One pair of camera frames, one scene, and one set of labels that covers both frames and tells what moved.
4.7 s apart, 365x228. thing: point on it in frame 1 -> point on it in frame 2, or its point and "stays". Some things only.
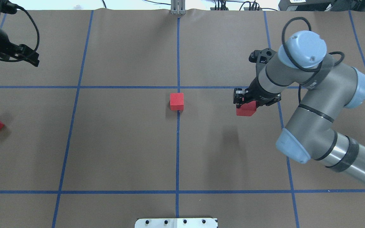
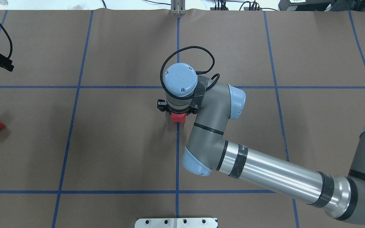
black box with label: (305, 5) stays
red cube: (246, 109) -> (181, 117)
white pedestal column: (176, 223) stays
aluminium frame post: (178, 7) stays
